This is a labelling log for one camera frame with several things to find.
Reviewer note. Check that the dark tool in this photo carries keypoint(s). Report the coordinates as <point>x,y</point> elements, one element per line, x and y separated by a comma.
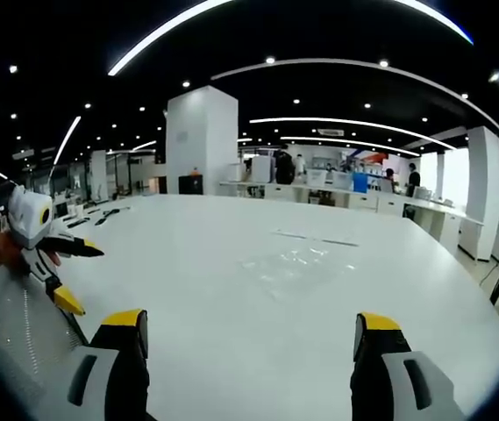
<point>106,216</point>
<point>76,223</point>

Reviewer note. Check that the white mesh chair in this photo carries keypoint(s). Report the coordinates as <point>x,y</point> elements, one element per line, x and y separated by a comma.
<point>16,333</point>

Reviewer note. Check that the blue box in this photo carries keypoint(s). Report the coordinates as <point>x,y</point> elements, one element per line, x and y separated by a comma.
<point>360,182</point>

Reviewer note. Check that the clear food packaging bag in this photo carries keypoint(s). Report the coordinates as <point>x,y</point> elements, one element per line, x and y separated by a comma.
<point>295,272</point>

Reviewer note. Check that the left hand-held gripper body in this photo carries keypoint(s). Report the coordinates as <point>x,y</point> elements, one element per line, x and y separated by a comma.
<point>27,215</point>

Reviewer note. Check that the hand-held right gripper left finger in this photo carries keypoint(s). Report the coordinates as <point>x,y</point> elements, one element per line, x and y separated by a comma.
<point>100,377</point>

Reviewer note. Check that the black cabinet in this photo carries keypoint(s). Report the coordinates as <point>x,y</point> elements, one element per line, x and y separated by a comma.
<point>190,184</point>

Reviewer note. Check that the white square pillar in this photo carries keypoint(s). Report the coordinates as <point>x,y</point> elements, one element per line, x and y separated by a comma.
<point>201,140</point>

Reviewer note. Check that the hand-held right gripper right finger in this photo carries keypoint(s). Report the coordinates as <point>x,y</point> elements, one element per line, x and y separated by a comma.
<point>389,377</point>

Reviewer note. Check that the white cabinet counter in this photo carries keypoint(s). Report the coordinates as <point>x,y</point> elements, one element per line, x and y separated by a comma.
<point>363,199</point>

